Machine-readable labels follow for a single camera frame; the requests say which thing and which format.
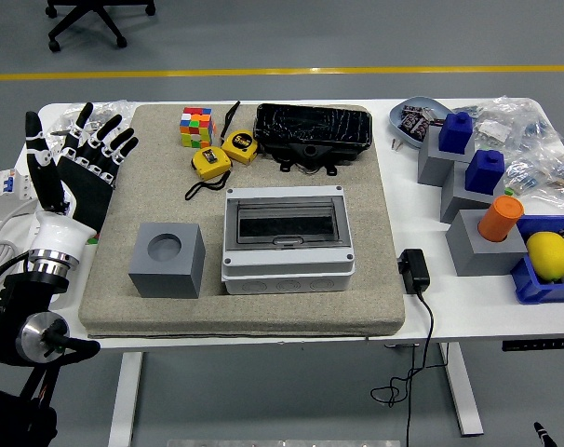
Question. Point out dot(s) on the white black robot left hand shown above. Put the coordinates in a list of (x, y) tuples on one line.
[(86, 191)]

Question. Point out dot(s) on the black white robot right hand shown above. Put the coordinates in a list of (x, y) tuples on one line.
[(545, 435)]

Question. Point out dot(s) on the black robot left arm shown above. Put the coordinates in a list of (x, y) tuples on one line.
[(26, 298)]

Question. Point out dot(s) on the grey plastic junction box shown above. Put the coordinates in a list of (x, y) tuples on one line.
[(286, 279)]

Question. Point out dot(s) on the orange cylindrical battery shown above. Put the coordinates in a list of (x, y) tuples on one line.
[(500, 219)]

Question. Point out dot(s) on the white circuit breaker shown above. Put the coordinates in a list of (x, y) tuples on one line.
[(7, 191)]

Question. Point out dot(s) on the clear bags of small parts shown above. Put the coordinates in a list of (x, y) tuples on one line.
[(119, 109)]

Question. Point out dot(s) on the white table leg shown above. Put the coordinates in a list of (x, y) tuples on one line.
[(126, 396), (463, 396)]

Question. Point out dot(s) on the black table control panel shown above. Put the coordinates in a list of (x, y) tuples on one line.
[(540, 344)]

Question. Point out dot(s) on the grey block with round hole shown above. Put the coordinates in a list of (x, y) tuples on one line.
[(165, 279), (477, 256)]

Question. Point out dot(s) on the yellow tape measure orange label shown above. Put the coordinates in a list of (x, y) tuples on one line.
[(210, 160)]

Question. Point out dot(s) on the blue plastic bin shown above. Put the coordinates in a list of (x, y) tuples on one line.
[(528, 284)]

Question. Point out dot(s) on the yellow tape measure black label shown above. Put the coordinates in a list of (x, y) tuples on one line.
[(240, 145)]

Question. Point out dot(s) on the black office chair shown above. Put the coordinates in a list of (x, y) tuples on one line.
[(84, 18)]

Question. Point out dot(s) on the yellow lemon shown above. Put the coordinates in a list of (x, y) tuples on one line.
[(547, 253)]

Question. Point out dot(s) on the black power adapter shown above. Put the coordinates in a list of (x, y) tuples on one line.
[(414, 270)]

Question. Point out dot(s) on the beige fabric mat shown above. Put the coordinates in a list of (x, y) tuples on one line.
[(263, 312)]

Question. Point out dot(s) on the black cracked plastic case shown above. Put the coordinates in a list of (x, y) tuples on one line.
[(310, 125)]

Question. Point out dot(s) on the small green piece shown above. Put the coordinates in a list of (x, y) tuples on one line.
[(509, 191)]

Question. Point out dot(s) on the grey square holder block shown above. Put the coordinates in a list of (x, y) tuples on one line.
[(454, 200), (433, 163)]

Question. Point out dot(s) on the blue bottle-shaped block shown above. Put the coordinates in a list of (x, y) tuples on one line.
[(484, 172), (456, 132)]

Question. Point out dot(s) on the clear bags of electronic parts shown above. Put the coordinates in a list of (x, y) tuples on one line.
[(533, 135)]

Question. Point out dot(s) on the small metal screws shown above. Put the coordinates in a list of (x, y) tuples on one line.
[(396, 144)]

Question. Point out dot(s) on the blue-grey shallow bowl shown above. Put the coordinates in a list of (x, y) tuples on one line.
[(398, 121)]

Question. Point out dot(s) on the dark snack packet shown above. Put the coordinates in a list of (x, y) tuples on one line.
[(412, 112), (414, 126)]

